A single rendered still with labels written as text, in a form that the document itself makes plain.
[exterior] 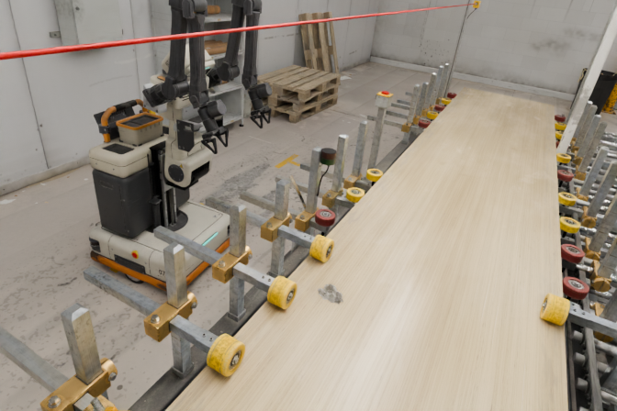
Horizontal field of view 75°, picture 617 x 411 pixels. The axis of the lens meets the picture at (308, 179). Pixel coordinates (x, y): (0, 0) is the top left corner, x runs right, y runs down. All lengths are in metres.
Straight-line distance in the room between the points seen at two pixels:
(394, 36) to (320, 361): 8.95
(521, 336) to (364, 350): 0.47
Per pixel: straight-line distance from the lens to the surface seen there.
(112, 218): 2.55
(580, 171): 2.89
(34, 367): 1.11
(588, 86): 2.91
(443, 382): 1.15
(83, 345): 0.95
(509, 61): 9.32
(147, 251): 2.46
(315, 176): 1.59
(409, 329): 1.23
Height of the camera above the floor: 1.76
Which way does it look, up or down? 28 degrees down
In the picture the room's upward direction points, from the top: 6 degrees clockwise
